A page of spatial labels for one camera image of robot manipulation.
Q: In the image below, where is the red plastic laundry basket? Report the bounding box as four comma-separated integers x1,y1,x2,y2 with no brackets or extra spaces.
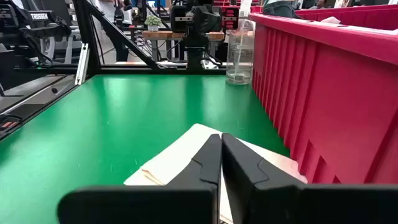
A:
248,4,398,185

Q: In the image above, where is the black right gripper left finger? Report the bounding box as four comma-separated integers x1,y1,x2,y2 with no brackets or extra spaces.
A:
57,133,222,224

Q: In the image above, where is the wooden workbench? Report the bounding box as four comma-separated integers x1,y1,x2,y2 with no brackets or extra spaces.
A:
142,30,225,41

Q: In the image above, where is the green table mat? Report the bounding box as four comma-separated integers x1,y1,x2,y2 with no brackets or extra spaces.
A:
0,73,290,224

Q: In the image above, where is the small potted plant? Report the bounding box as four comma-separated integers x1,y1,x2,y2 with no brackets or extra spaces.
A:
144,14,163,33

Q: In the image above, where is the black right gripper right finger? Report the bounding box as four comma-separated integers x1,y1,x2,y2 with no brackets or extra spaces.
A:
221,133,398,224

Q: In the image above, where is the clear spray bottle white trigger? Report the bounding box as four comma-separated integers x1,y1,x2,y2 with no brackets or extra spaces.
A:
226,0,256,86

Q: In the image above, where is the black aluminium table frame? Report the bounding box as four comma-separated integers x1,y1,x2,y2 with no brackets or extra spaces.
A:
0,0,228,141

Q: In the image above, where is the cream tote bag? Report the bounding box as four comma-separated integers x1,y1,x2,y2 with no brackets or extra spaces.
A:
123,123,308,224

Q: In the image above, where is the silver metal bracket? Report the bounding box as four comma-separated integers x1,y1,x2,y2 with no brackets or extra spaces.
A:
74,42,90,86

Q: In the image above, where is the person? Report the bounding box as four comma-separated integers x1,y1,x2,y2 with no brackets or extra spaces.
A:
262,0,301,19
95,0,134,62

